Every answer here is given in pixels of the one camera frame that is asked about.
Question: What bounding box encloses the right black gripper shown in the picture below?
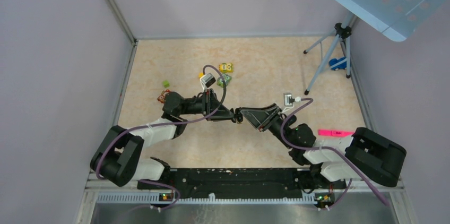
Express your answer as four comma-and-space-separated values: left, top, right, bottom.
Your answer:
240, 102, 295, 149

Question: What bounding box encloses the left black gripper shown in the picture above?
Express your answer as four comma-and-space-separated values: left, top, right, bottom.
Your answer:
179, 88, 235, 122

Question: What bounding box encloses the black earbud charging case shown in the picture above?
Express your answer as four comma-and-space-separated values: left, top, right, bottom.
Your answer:
233, 108, 244, 124

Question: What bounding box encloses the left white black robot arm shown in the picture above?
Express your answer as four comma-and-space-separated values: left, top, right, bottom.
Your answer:
90, 89, 235, 189

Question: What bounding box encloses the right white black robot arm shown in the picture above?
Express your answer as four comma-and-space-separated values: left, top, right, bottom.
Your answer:
237, 104, 406, 188

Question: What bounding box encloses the green number block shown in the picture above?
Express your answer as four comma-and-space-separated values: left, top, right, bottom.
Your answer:
217, 74, 232, 88

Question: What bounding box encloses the yellow number block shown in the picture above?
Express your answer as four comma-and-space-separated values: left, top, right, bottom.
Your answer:
219, 63, 234, 73

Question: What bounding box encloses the small green cube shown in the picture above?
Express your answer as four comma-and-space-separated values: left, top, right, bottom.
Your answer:
162, 81, 170, 88

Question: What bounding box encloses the red number block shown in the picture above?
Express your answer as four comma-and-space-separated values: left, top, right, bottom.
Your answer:
157, 89, 171, 104

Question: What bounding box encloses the pink marker pen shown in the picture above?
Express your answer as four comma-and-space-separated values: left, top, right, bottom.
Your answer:
318, 129, 354, 137

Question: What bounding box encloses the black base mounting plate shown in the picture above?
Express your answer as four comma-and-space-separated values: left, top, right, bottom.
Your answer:
137, 168, 347, 200

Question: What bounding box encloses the blue toy car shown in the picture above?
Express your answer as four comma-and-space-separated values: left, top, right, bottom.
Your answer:
328, 57, 347, 71

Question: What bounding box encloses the light blue tripod stand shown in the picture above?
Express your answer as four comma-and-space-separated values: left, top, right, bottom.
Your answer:
303, 12, 356, 95

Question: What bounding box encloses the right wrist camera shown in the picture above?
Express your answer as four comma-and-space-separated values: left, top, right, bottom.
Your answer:
282, 92, 301, 113

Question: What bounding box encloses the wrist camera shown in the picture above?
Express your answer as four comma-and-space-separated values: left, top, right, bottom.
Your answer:
282, 92, 301, 113
200, 73, 216, 91

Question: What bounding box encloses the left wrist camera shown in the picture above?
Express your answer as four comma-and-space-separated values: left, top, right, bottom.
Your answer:
200, 73, 216, 91

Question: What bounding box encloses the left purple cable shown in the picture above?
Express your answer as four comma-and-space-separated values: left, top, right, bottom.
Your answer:
96, 64, 228, 212

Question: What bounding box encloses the white cable duct strip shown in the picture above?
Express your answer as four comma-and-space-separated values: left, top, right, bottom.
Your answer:
97, 192, 317, 204

